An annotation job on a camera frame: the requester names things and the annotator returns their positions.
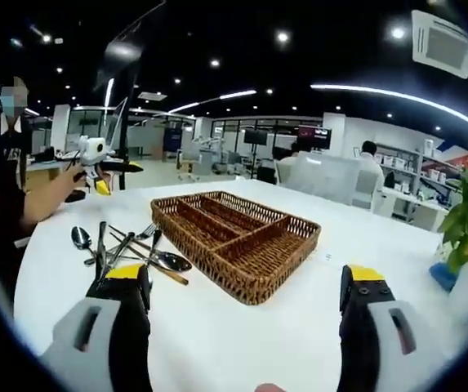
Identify person's left hand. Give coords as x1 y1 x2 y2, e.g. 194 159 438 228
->
62 162 91 193

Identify black screen on stand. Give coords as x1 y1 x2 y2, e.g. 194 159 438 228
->
244 128 268 145

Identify black office chair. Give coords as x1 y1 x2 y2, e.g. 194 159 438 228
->
256 165 278 185

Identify brown wicker storage tray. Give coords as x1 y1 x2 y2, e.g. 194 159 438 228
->
150 190 323 306

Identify silver table knife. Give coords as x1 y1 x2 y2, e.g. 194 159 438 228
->
93 220 109 283
96 231 136 289

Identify round ceiling spotlights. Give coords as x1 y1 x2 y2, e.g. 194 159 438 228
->
8 30 468 131

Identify white office desk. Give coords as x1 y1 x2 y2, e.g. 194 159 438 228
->
380 185 451 234

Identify dark blue banner stand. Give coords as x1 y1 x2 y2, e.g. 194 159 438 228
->
163 126 184 154

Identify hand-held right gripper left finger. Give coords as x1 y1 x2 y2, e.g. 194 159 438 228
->
37 263 154 392

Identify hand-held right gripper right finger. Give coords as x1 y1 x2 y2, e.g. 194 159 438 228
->
338 264 463 392

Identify straight ceiling light strip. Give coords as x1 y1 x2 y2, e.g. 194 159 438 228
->
167 89 258 115

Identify blue packet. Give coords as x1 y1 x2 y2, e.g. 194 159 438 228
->
428 261 461 293

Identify white robot workstation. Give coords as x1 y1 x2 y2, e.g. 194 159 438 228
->
176 136 243 183

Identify curved ceiling light strip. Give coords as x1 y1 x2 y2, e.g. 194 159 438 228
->
310 83 468 138

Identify brown wooden chopstick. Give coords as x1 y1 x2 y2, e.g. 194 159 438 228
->
109 231 185 285
108 224 189 286

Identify white storage shelf with boxes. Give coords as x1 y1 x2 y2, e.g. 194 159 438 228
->
374 138 463 195

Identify wall screen with red picture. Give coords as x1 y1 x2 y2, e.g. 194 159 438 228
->
297 125 333 150

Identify white ceiling air conditioner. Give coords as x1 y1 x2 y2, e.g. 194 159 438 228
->
411 10 468 79

